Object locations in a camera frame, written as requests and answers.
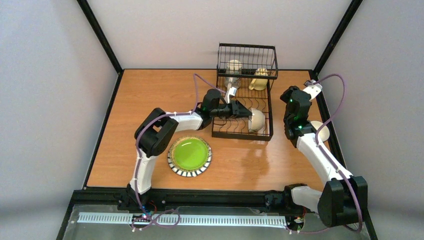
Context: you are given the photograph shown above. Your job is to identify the tall patterned ceramic cup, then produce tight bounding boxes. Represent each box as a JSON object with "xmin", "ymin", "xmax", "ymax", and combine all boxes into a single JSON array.
[{"xmin": 224, "ymin": 59, "xmax": 243, "ymax": 89}]

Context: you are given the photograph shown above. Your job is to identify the yellow ceramic mug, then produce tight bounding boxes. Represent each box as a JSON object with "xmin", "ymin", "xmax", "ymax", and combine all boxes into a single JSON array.
[{"xmin": 248, "ymin": 68, "xmax": 269, "ymax": 91}]

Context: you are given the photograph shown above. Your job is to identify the black enclosure frame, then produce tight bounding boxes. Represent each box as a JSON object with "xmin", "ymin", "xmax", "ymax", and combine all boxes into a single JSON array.
[{"xmin": 57, "ymin": 0, "xmax": 362, "ymax": 240}]

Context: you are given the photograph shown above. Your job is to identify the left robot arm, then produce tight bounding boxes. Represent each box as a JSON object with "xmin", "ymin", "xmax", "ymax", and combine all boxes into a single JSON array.
[{"xmin": 129, "ymin": 88, "xmax": 253, "ymax": 195}]

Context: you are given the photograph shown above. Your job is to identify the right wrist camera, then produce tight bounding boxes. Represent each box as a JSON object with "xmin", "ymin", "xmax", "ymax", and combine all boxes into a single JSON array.
[{"xmin": 302, "ymin": 79, "xmax": 323, "ymax": 102}]

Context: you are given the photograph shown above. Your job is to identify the striped plate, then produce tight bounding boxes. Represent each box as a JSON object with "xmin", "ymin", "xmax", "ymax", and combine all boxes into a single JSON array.
[{"xmin": 167, "ymin": 135, "xmax": 213, "ymax": 178}]

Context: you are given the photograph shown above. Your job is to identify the green plate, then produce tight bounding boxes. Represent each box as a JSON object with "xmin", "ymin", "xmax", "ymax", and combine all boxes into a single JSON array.
[{"xmin": 171, "ymin": 137, "xmax": 209, "ymax": 171}]

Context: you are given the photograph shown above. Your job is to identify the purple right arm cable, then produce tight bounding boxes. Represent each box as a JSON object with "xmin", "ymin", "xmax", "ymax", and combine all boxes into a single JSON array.
[{"xmin": 286, "ymin": 73, "xmax": 364, "ymax": 235}]

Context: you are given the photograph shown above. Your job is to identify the white cable duct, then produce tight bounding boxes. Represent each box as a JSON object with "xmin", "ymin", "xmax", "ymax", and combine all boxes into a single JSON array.
[{"xmin": 76, "ymin": 212, "xmax": 287, "ymax": 229}]

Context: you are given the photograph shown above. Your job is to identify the black wire dish rack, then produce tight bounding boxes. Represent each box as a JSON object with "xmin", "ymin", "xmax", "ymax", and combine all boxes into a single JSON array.
[{"xmin": 211, "ymin": 43, "xmax": 279, "ymax": 141}]

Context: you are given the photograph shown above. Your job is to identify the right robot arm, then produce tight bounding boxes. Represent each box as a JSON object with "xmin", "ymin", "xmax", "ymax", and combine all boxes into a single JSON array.
[{"xmin": 280, "ymin": 86, "xmax": 368, "ymax": 228}]

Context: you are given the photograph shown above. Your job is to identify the white bowl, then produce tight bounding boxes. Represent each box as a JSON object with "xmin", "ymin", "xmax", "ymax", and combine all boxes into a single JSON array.
[
  {"xmin": 248, "ymin": 108, "xmax": 266, "ymax": 133},
  {"xmin": 310, "ymin": 120, "xmax": 330, "ymax": 142}
]

